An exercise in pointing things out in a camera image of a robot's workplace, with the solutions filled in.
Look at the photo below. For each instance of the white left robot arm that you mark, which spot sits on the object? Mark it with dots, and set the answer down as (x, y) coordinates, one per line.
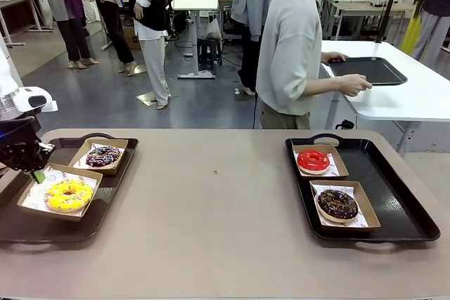
(24, 99)

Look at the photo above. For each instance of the grey workbench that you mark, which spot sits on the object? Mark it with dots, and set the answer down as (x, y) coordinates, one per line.
(369, 8)

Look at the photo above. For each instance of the yellow sprinkled donut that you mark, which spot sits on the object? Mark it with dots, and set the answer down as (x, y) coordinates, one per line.
(56, 201)

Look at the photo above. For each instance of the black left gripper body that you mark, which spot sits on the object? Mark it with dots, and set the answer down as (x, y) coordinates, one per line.
(17, 149)

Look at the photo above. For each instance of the black stool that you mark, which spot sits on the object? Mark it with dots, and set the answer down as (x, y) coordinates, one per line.
(209, 48)

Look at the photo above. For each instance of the black stand pole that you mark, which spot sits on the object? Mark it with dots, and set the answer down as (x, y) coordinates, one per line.
(388, 12)

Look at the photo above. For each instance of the brass floor plate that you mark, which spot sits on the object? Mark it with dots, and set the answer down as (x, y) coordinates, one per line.
(147, 98)
(140, 68)

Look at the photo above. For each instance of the white standing desk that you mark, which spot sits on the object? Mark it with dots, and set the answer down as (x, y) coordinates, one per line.
(195, 2)

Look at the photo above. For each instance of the chocolate donut fine sprinkles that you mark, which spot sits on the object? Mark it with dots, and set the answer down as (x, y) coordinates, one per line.
(327, 205)

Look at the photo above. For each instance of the cardboard carton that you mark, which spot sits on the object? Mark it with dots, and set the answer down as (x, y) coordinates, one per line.
(130, 38)

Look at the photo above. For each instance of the yellow cloth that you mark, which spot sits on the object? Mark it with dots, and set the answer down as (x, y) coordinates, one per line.
(411, 40)

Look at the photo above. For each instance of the person's right forearm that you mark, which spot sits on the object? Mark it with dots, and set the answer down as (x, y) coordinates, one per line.
(323, 85)

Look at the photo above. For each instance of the white smiley print paper liner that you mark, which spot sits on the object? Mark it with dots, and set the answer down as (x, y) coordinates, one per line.
(35, 194)
(361, 222)
(81, 161)
(334, 171)

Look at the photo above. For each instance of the white plastic bag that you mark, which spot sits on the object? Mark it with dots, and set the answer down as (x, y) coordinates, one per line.
(213, 27)

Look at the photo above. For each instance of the person's right hand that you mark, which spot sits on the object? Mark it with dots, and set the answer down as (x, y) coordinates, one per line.
(351, 85)

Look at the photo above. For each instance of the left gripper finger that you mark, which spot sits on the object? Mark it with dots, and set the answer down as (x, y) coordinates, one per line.
(36, 176)
(41, 175)

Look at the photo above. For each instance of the red glazed donut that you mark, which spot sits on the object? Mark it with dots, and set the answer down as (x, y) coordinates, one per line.
(306, 163)

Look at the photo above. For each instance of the brown cardboard donut box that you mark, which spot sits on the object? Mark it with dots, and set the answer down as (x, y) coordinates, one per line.
(121, 159)
(342, 166)
(52, 215)
(367, 205)

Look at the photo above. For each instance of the person's left hand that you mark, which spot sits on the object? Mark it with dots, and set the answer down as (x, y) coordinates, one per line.
(332, 57)

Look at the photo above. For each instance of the chocolate donut white drizzle sprinkles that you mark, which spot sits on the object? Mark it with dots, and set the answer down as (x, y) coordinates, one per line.
(92, 159)

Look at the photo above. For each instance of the person in pale grey sweater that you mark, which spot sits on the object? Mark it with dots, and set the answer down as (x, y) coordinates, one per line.
(288, 50)

